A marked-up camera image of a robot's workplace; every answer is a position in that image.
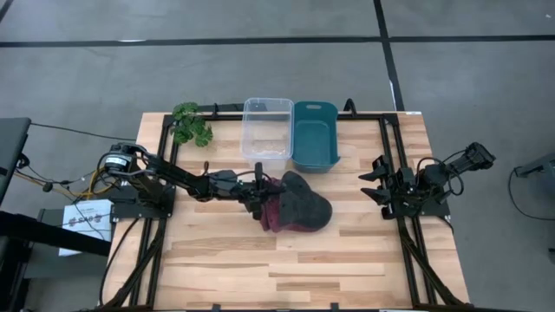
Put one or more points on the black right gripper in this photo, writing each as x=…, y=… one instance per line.
x=403, y=197

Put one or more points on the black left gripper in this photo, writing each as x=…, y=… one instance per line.
x=230, y=190

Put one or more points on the black cap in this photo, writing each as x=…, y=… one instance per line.
x=303, y=201

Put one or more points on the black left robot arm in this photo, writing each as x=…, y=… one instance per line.
x=169, y=171

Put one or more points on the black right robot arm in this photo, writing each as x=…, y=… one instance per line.
x=459, y=167

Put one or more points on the clear plastic bin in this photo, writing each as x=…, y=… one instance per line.
x=266, y=130

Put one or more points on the teal plastic bin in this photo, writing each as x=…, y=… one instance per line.
x=315, y=138

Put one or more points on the green artificial plant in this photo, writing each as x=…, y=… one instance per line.
x=188, y=125

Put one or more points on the grey floor stand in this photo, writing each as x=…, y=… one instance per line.
x=537, y=167

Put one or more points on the white printed paper sheet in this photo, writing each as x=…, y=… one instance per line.
x=82, y=221

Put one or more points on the dark side desk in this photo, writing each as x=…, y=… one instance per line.
x=13, y=173

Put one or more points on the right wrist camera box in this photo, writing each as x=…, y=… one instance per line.
x=406, y=177

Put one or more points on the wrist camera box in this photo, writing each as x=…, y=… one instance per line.
x=225, y=176
x=406, y=177

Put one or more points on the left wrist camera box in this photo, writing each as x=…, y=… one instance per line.
x=225, y=176

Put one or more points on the black aluminium table frame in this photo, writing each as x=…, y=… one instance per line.
x=403, y=242

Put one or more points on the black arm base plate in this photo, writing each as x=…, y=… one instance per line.
x=139, y=210
x=438, y=209

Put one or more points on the black frame clamp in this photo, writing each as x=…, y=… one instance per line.
x=350, y=107

